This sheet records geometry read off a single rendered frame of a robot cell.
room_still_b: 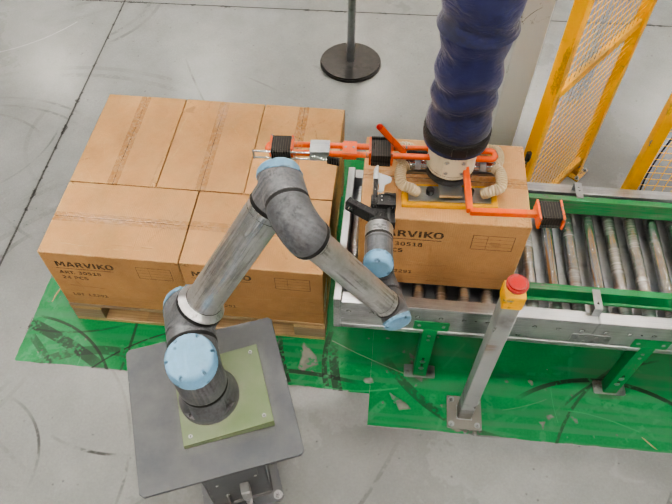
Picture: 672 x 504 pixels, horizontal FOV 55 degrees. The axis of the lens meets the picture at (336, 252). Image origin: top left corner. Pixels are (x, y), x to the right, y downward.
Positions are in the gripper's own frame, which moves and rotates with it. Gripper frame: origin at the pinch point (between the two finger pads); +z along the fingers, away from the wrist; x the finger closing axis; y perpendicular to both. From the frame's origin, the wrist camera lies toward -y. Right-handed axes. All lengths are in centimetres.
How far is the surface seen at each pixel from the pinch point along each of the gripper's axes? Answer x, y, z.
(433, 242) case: -24.9, 23.2, -6.1
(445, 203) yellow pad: -10.8, 25.7, 0.6
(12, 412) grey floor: -110, -151, -48
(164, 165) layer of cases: -55, -95, 53
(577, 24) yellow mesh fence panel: 28, 68, 53
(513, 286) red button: -4, 44, -38
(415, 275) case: -47, 19, -6
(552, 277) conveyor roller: -52, 75, 1
